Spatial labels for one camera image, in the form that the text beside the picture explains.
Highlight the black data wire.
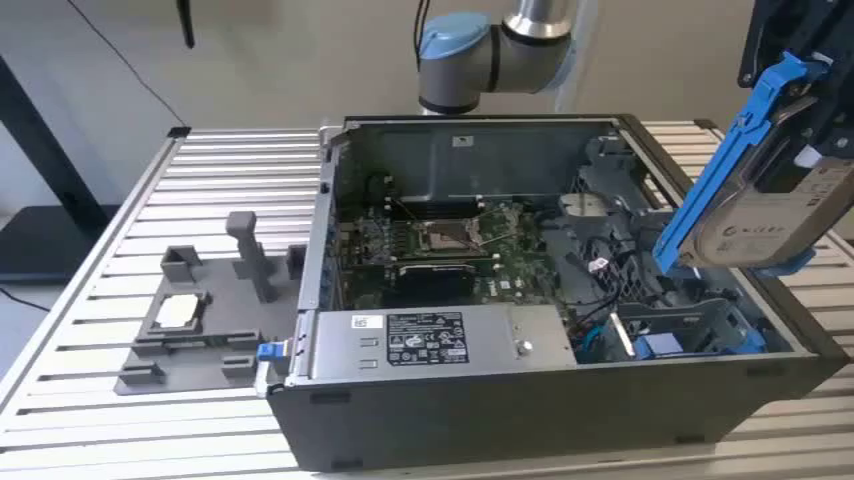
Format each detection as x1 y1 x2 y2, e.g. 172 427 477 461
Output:
563 252 668 309

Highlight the black RAM slot bank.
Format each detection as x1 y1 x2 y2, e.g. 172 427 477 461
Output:
397 252 503 269
399 196 525 216

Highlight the silver CPU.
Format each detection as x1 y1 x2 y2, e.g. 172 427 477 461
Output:
153 294 201 329

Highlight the black sleeved power wire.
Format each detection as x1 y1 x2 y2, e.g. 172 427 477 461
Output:
579 234 645 271

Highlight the green motherboard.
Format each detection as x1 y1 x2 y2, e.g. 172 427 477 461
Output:
332 197 575 311

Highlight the black monitor stand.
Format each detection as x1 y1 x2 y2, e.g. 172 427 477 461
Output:
0 52 125 286

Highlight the silver power supply unit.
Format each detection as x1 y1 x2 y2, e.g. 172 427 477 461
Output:
309 304 579 379

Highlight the black hanging rod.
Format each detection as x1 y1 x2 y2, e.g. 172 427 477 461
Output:
173 0 196 50

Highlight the CPU socket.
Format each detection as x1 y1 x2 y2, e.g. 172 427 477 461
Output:
412 219 483 253

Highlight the grey metal drive cage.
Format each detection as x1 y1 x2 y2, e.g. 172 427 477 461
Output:
543 134 681 306

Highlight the green RAM stick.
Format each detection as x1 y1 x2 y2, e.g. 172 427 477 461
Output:
158 338 234 350

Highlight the metal locking lever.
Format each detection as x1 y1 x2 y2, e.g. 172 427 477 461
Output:
391 196 423 225

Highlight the grey parts rack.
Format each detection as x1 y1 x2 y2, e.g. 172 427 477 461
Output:
112 209 308 399

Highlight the blue data cable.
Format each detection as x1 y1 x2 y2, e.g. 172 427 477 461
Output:
573 323 607 354

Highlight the metal socket cover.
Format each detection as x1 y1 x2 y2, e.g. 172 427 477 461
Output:
476 202 532 246

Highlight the black fan shroud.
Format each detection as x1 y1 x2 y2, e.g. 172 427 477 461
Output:
396 263 476 296

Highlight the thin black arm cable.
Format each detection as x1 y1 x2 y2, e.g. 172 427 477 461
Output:
412 0 436 59

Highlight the dark grey PC case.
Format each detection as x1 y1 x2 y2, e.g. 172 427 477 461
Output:
256 112 852 474

